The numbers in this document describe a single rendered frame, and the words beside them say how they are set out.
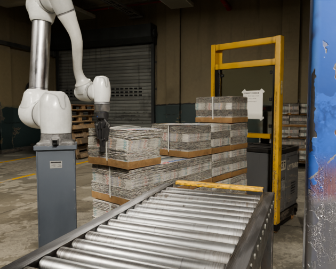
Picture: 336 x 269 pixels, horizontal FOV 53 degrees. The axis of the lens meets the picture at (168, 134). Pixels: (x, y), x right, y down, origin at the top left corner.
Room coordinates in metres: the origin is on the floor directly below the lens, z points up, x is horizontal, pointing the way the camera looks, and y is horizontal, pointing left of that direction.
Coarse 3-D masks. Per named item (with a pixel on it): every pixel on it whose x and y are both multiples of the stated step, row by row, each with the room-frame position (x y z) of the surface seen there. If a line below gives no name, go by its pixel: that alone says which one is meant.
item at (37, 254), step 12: (156, 192) 1.53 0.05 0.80; (132, 204) 1.33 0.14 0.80; (108, 216) 1.18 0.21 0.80; (84, 228) 1.06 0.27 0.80; (96, 228) 1.08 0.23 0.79; (60, 240) 0.96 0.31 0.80; (72, 240) 0.96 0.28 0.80; (36, 252) 0.88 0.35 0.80; (48, 252) 0.88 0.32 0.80; (12, 264) 0.81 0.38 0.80; (24, 264) 0.81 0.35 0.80; (36, 264) 0.83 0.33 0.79
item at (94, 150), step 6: (90, 132) 2.15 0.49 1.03; (90, 138) 2.15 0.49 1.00; (96, 138) 2.12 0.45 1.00; (90, 144) 2.15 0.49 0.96; (96, 144) 2.11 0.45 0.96; (90, 150) 2.14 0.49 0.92; (96, 150) 2.10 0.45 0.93; (90, 156) 2.15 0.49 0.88; (96, 156) 2.11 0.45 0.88; (102, 156) 2.07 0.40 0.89
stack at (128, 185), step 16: (176, 160) 2.31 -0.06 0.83; (192, 160) 2.42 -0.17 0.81; (208, 160) 2.58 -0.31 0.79; (224, 160) 2.76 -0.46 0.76; (96, 176) 2.16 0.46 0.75; (112, 176) 2.07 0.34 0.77; (128, 176) 1.96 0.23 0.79; (144, 176) 2.03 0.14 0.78; (160, 176) 2.14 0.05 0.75; (176, 176) 2.28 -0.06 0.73; (192, 176) 2.42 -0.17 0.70; (208, 176) 2.58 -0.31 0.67; (112, 192) 2.06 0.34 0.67; (128, 192) 1.96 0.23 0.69; (144, 192) 2.04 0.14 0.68; (96, 208) 2.17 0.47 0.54; (112, 208) 2.07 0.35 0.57
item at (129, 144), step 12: (120, 132) 1.97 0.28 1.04; (132, 132) 1.94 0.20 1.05; (144, 132) 2.02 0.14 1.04; (156, 132) 2.10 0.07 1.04; (120, 144) 1.96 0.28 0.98; (132, 144) 1.96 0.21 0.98; (144, 144) 2.03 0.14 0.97; (156, 144) 2.11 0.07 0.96; (120, 156) 1.96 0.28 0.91; (132, 156) 1.95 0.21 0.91; (144, 156) 2.03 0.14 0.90; (156, 156) 2.11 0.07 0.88
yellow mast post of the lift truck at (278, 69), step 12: (276, 36) 3.15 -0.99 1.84; (276, 48) 3.15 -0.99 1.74; (276, 60) 3.15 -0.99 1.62; (276, 72) 3.14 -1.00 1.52; (276, 84) 3.14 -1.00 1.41; (276, 96) 3.14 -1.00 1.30; (276, 108) 3.14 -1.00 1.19; (276, 120) 3.14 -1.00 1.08; (276, 132) 3.14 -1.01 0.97; (276, 144) 3.13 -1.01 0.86; (276, 156) 3.13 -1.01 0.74; (276, 168) 3.13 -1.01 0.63; (276, 180) 3.13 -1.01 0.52; (276, 192) 3.13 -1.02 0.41; (276, 204) 3.13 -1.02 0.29; (276, 216) 3.13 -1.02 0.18
